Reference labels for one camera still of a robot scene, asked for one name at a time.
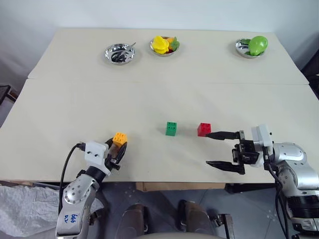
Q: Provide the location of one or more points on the brown cardboard piece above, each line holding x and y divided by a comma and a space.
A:
179, 186

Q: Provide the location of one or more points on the black table base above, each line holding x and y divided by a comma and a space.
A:
249, 188

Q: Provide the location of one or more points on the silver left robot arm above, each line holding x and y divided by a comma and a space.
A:
74, 194

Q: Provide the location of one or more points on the dark object beside table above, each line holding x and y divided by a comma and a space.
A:
312, 77

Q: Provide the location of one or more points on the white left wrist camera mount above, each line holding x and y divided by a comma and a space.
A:
96, 153

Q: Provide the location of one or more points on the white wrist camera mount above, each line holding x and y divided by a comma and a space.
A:
96, 153
261, 139

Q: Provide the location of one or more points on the steel bowl with toy vegetables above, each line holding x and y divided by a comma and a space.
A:
163, 53

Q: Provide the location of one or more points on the dark metal bracket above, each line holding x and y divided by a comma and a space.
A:
225, 225

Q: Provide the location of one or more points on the dark rounded shape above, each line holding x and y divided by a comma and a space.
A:
133, 219
194, 216

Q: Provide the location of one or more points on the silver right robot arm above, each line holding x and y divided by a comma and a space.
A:
296, 169

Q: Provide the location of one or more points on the white plastic sheet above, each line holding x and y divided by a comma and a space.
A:
27, 209

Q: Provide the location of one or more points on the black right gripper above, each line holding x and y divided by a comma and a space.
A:
246, 153

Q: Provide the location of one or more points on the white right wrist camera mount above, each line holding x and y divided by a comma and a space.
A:
261, 139

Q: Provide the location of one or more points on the steel bowl with green fruit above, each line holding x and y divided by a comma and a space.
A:
241, 48

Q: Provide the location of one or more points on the yellow toy brick cube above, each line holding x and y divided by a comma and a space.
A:
119, 138

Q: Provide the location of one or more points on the empty steel bowl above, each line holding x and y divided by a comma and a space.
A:
119, 54

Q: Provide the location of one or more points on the orange toy vegetable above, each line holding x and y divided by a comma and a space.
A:
170, 39

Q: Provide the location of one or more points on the red toy brick cube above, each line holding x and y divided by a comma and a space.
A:
204, 129

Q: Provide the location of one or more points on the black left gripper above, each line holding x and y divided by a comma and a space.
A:
112, 160

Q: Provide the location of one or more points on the green toy brick cube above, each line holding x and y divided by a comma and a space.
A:
171, 129

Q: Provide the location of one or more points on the green leafy toy vegetable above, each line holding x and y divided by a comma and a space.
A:
175, 43

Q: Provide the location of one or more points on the yellow toy bell pepper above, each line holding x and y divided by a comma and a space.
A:
160, 44

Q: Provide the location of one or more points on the green toy mango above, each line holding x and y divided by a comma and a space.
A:
258, 45

